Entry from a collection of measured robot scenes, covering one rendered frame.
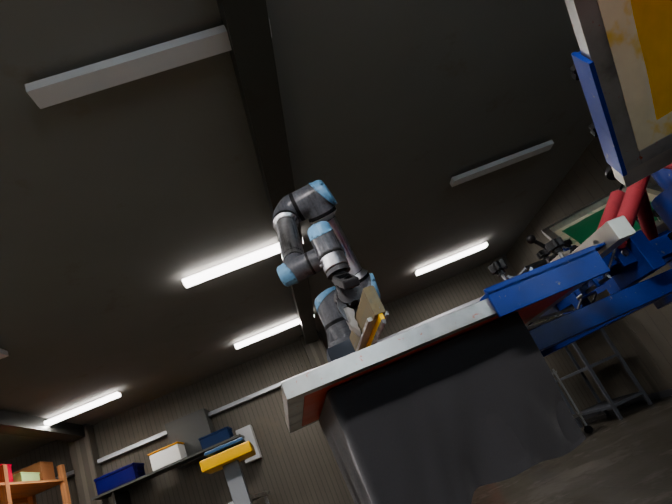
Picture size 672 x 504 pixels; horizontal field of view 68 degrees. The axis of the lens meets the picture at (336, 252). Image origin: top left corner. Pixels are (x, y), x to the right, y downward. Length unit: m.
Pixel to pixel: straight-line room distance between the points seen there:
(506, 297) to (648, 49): 0.55
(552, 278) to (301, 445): 7.27
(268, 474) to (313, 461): 0.70
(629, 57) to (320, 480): 7.61
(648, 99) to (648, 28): 0.15
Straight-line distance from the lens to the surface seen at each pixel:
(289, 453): 8.28
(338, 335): 1.91
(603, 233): 1.33
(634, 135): 1.26
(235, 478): 1.40
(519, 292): 1.17
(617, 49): 1.15
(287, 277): 1.56
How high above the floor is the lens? 0.79
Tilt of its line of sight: 22 degrees up
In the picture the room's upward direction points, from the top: 25 degrees counter-clockwise
